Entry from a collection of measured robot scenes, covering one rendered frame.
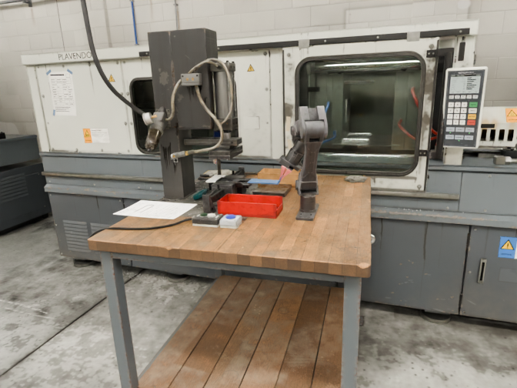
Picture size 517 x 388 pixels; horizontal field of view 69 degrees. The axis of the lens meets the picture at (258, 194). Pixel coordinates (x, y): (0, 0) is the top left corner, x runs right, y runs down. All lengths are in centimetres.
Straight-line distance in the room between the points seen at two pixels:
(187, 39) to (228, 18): 302
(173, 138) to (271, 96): 76
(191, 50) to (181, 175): 56
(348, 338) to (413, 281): 122
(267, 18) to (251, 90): 230
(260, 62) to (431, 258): 151
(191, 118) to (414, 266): 153
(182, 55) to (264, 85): 72
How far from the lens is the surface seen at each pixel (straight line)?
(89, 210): 322
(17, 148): 474
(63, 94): 318
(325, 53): 221
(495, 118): 255
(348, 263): 116
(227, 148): 172
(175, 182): 185
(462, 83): 208
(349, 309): 126
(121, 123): 287
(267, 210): 151
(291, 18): 452
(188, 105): 176
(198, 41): 174
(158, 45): 182
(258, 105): 236
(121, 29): 550
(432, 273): 246
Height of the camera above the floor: 141
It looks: 16 degrees down
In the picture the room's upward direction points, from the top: 2 degrees counter-clockwise
